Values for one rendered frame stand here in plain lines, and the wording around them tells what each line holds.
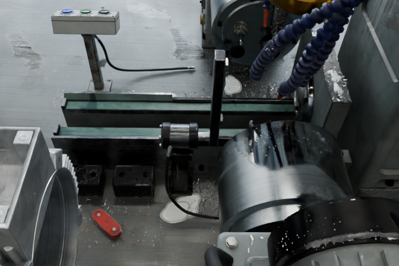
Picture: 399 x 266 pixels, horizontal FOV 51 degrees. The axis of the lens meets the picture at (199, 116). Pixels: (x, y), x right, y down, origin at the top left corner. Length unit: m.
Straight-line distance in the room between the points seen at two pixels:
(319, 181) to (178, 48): 0.89
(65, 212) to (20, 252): 0.17
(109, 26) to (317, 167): 0.69
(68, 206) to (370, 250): 0.35
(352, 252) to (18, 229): 0.31
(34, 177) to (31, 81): 1.06
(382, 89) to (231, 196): 0.41
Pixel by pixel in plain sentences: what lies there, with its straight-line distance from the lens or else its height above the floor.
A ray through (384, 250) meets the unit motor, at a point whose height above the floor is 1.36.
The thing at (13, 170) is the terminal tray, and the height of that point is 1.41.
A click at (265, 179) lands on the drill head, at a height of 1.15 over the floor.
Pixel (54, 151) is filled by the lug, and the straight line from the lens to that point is 0.46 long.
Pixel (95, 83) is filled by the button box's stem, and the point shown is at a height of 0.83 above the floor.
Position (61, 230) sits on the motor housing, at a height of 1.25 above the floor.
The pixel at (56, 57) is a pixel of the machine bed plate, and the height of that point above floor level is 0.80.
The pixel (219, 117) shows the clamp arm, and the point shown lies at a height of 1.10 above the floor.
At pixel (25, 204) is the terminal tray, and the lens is 0.39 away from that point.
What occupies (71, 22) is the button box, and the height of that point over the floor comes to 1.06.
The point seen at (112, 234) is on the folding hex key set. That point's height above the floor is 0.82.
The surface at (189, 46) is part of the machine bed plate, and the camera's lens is 1.49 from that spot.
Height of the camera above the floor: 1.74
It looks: 48 degrees down
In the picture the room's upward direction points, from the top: 2 degrees clockwise
